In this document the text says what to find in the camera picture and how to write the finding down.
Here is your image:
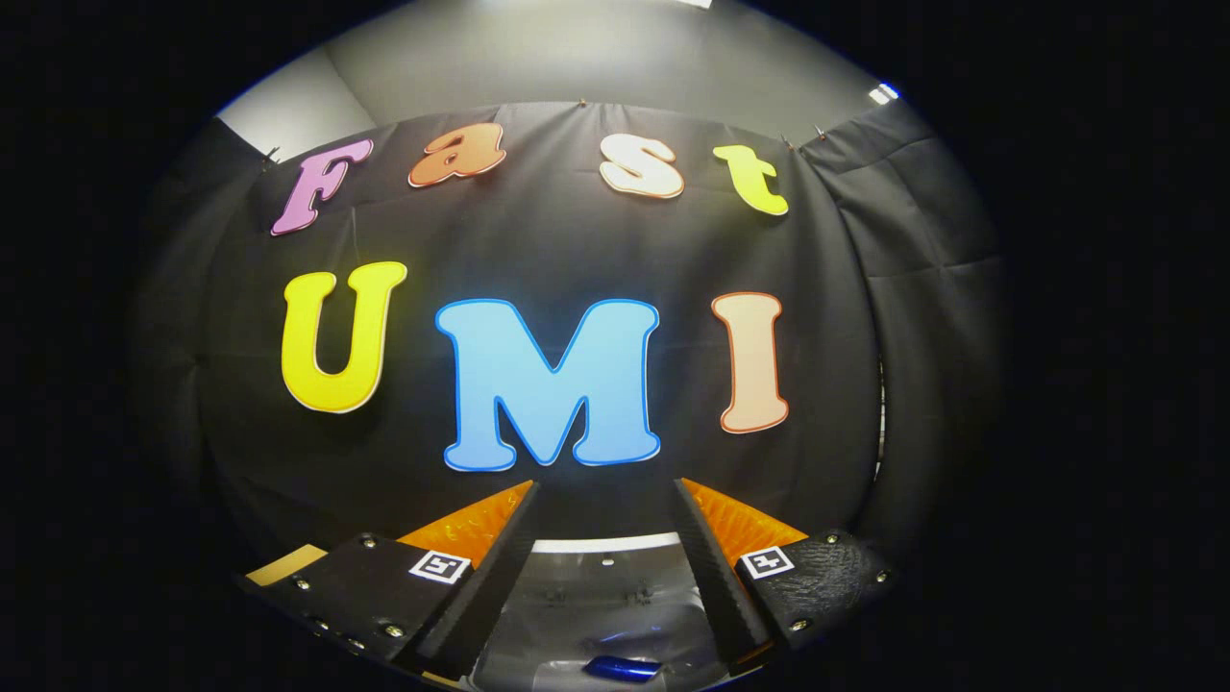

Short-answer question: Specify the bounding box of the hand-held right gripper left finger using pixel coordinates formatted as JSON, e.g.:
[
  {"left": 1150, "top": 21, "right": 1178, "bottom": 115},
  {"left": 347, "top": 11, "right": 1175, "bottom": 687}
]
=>
[{"left": 235, "top": 479, "right": 545, "bottom": 681}]

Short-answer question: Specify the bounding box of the white desktop garbage bin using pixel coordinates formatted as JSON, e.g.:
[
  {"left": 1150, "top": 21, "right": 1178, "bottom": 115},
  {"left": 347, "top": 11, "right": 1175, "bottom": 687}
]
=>
[{"left": 471, "top": 531, "right": 746, "bottom": 691}]

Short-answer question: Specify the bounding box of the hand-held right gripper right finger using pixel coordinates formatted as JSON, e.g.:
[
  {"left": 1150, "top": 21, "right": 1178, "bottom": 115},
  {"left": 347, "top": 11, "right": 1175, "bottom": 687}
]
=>
[{"left": 671, "top": 477, "right": 904, "bottom": 674}]

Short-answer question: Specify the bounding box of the blue pop can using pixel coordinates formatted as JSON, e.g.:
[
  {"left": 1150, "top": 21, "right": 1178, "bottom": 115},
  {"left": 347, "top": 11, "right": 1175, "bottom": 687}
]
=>
[{"left": 582, "top": 655, "right": 664, "bottom": 684}]

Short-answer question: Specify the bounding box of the wooden desktop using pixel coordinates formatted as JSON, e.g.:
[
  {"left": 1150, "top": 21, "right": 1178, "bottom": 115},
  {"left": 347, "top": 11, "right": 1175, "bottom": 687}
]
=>
[{"left": 245, "top": 543, "right": 330, "bottom": 587}]

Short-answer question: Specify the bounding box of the black backdrop cloth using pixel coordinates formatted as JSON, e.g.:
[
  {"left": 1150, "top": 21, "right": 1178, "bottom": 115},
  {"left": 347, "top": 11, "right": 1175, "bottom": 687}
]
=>
[{"left": 125, "top": 101, "right": 1010, "bottom": 578}]

